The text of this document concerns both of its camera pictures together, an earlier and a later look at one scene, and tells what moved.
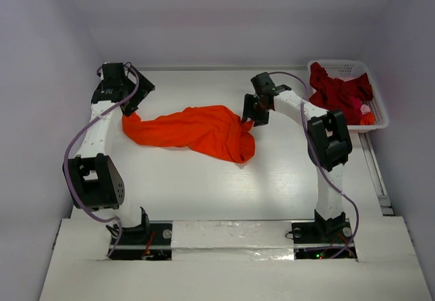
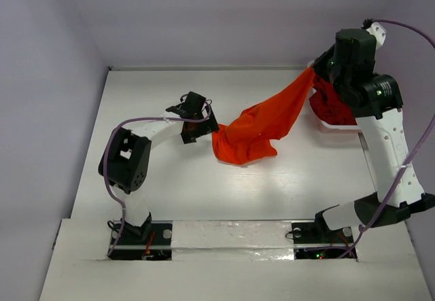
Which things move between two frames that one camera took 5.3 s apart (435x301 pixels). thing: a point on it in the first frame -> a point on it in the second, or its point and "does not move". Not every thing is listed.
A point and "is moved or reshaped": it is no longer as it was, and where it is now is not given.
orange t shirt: (218, 130) is moved or reshaped
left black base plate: (149, 242) does not move
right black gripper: (253, 108) -> (321, 65)
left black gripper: (144, 89) -> (190, 136)
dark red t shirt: (346, 96) does not move
